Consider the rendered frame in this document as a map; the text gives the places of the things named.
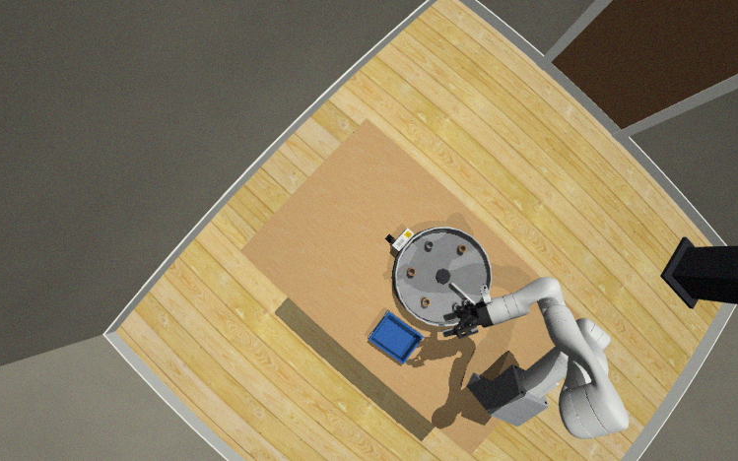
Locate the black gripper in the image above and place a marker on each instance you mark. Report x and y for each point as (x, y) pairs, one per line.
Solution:
(482, 317)

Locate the blue crate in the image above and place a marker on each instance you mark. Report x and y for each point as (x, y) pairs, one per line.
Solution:
(394, 338)

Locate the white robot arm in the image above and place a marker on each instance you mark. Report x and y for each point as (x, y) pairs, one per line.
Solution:
(587, 410)

